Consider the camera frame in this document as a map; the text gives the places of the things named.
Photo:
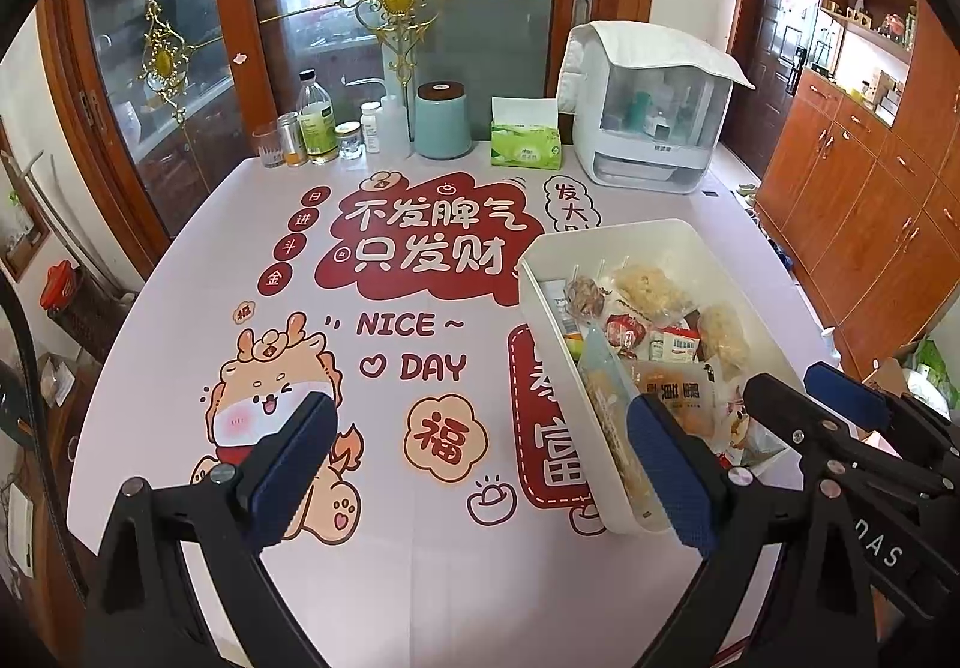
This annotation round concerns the wooden cabinet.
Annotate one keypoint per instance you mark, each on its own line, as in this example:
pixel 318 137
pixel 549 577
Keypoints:
pixel 862 188

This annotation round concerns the cardboard box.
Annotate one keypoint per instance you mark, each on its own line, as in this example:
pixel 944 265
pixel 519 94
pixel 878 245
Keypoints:
pixel 892 374

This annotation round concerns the red container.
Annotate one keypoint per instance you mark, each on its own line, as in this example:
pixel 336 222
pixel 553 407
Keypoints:
pixel 56 287

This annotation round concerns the green plastic bag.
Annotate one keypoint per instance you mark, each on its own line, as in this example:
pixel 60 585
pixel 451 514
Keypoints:
pixel 936 364

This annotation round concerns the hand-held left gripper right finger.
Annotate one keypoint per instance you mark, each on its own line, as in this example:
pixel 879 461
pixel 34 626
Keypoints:
pixel 667 480

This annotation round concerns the orange white snack packet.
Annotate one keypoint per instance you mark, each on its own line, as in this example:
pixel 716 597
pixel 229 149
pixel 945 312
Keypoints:
pixel 675 345

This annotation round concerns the white cloth cover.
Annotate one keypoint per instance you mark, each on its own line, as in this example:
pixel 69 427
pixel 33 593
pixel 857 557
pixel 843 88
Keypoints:
pixel 660 49

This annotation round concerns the teal canister brown lid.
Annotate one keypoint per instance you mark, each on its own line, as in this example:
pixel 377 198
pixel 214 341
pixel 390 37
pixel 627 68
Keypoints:
pixel 442 124

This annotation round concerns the white sterilizer cabinet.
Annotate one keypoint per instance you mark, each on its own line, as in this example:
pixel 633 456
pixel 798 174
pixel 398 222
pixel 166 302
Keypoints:
pixel 645 135

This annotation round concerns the clear bag yellow puffed snack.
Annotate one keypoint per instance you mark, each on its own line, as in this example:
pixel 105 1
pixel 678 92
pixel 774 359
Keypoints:
pixel 652 289
pixel 724 330

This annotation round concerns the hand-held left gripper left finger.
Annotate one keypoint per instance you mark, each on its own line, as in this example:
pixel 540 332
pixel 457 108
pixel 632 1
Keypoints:
pixel 296 465

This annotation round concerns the white squeeze bottle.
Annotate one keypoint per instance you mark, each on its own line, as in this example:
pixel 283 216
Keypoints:
pixel 394 128

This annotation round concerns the wooden framed glass door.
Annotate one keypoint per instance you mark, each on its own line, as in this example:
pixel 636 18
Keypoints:
pixel 135 113
pixel 487 0

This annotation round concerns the small glass jar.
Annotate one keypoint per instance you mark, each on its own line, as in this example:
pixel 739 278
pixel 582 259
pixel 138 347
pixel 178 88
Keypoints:
pixel 349 143

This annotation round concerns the white plastic bin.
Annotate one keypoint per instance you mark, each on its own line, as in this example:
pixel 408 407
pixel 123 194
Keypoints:
pixel 566 413

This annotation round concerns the clear bottle green label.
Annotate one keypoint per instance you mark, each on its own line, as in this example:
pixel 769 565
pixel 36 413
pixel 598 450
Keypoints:
pixel 316 128

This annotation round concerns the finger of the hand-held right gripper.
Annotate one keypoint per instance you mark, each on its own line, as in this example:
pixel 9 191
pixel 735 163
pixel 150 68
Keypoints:
pixel 847 392
pixel 787 409

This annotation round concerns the clear nut cluster packet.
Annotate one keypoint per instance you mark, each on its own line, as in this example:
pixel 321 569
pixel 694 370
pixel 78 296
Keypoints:
pixel 585 297

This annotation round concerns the red snack packet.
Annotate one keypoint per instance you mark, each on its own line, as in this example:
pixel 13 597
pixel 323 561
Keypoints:
pixel 626 330

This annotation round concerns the dark wooden door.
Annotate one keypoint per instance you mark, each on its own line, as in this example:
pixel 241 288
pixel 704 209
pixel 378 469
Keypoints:
pixel 780 53

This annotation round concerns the green tissue box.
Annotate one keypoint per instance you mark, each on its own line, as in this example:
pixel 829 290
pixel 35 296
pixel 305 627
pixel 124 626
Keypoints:
pixel 525 143

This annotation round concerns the brown cake packet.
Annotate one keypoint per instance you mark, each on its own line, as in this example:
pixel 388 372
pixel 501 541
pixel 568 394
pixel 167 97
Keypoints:
pixel 675 398

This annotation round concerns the small white pill bottle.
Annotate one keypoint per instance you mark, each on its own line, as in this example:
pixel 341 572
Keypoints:
pixel 371 131

